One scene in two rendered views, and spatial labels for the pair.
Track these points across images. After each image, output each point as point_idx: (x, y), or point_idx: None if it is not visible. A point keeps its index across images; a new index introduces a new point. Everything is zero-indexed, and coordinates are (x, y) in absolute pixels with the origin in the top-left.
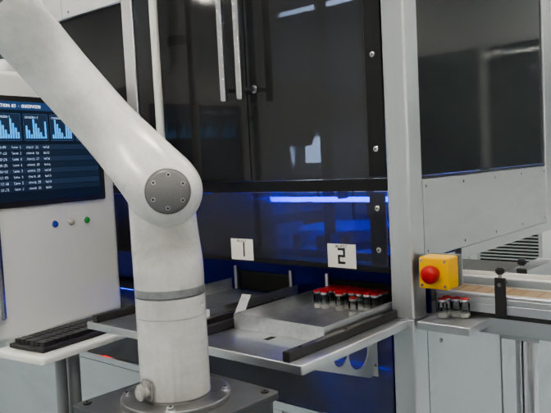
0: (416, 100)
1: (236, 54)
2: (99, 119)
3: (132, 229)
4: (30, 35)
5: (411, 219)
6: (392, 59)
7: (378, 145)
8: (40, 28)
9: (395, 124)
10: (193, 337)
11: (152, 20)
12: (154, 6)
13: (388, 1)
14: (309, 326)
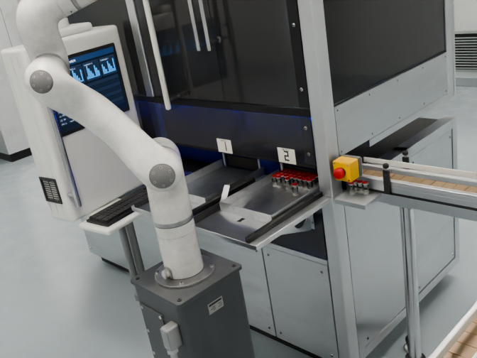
0: (326, 55)
1: (203, 19)
2: (117, 137)
3: None
4: (70, 99)
5: (326, 136)
6: (306, 30)
7: (302, 87)
8: (74, 94)
9: (312, 75)
10: (189, 244)
11: None
12: None
13: None
14: (262, 214)
